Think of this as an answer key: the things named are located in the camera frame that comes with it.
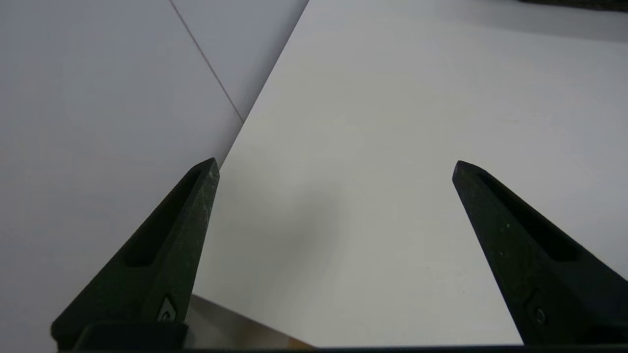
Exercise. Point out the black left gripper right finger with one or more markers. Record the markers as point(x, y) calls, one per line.
point(530, 269)

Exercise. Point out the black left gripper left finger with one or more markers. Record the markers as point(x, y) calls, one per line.
point(147, 274)

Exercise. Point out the dark brown wicker basket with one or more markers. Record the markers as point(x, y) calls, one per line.
point(579, 5)

